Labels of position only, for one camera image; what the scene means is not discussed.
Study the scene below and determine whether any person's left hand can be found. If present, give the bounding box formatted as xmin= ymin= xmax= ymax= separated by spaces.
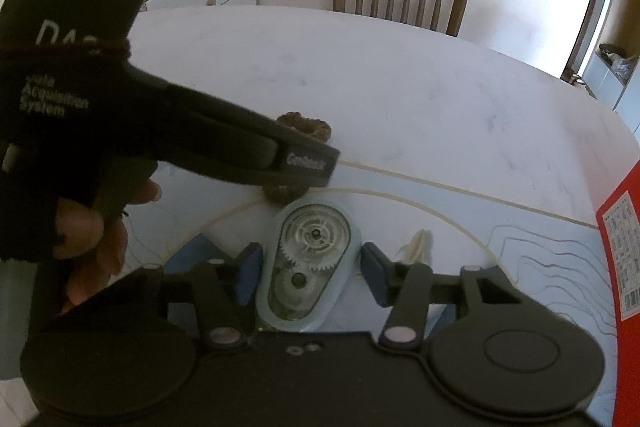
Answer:
xmin=52 ymin=178 xmax=164 ymax=316

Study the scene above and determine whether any red white shoebox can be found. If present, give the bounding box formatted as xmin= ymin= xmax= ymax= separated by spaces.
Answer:
xmin=597 ymin=166 xmax=640 ymax=426

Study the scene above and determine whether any clear correction tape dispenser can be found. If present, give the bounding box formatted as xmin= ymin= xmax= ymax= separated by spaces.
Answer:
xmin=256 ymin=196 xmax=361 ymax=333

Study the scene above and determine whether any white tissue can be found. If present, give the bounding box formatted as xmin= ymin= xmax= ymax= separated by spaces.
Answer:
xmin=397 ymin=229 xmax=433 ymax=265

